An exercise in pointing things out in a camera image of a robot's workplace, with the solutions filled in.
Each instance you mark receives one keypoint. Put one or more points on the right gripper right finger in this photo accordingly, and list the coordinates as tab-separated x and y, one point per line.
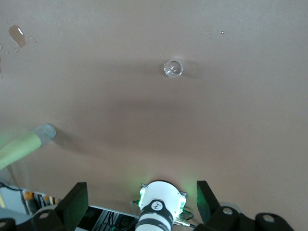
207	204

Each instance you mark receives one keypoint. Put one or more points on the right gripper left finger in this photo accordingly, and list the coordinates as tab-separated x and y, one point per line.
74	204

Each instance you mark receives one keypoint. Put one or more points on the small clear glass measuring cup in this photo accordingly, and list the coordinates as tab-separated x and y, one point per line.
173	69

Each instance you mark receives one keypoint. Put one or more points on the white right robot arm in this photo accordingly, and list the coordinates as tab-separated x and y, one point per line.
158	192

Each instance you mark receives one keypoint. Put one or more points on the green sleeved shaker bottle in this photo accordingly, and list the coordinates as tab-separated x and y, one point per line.
24	144

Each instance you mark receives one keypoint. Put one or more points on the brown table cover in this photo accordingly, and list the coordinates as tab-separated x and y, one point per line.
144	120

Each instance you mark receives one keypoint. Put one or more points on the round brown liquid puddle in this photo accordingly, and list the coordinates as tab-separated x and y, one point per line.
18	36

